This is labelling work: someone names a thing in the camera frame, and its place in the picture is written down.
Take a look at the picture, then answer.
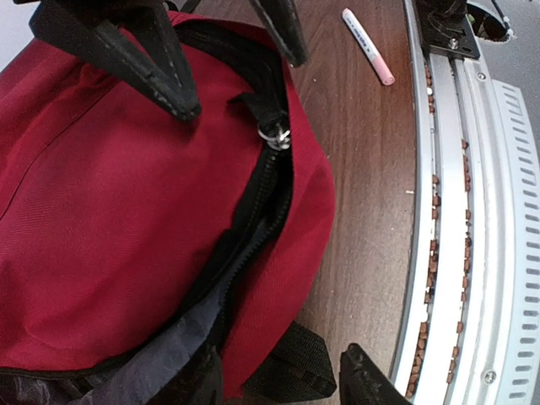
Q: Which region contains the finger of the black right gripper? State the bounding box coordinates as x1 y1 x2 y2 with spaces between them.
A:
29 0 202 122
250 0 309 68

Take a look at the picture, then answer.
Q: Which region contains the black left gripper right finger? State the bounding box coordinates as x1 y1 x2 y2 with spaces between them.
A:
339 343 411 405

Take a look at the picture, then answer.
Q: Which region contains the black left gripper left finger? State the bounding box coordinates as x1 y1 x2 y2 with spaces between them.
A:
159 348 224 405

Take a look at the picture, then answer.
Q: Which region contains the red backpack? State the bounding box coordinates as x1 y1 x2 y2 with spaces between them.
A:
1 1 337 404

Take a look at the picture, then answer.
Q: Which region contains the pink white pen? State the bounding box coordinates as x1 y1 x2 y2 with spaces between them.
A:
342 8 395 86

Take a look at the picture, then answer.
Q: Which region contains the aluminium front rail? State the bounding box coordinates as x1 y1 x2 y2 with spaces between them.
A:
391 1 539 404

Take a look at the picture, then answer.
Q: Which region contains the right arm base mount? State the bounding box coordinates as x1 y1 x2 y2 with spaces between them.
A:
413 0 514 60

